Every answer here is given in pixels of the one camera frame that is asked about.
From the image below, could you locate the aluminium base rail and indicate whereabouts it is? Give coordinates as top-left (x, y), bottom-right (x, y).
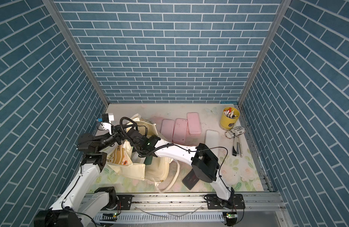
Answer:
top-left (41, 191), bottom-right (294, 227)

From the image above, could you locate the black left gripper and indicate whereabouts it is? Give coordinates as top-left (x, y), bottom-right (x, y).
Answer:
top-left (96, 127), bottom-right (135, 154)

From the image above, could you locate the silver pen on table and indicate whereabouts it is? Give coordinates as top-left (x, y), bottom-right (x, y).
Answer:
top-left (237, 136), bottom-right (243, 158)

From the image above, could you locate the pink pencil case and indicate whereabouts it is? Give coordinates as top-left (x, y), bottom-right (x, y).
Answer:
top-left (187, 112), bottom-right (202, 136)
top-left (172, 118), bottom-right (188, 144)
top-left (160, 119), bottom-right (175, 142)

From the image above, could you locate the black clip on table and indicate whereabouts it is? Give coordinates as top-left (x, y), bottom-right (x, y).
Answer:
top-left (232, 146), bottom-right (238, 157)

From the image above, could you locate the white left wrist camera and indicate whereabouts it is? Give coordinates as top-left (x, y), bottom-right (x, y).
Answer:
top-left (97, 113), bottom-right (115, 135)

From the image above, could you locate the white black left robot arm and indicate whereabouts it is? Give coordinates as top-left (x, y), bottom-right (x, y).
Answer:
top-left (34, 133), bottom-right (121, 227)

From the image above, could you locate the white pencil case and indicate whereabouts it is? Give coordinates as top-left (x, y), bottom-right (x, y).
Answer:
top-left (205, 130), bottom-right (219, 157)

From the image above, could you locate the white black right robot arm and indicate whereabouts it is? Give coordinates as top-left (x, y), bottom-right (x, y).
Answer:
top-left (123, 128), bottom-right (234, 209)

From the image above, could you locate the yellow pen cup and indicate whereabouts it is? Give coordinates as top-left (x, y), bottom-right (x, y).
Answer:
top-left (220, 107), bottom-right (240, 131)

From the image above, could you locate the black pencil case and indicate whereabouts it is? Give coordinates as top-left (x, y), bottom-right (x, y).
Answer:
top-left (182, 169), bottom-right (199, 190)

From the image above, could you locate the floral cream canvas bag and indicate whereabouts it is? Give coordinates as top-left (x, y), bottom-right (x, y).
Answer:
top-left (106, 113), bottom-right (181, 193)

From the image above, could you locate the dark green case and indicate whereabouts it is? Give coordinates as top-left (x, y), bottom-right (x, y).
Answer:
top-left (144, 156), bottom-right (153, 165)

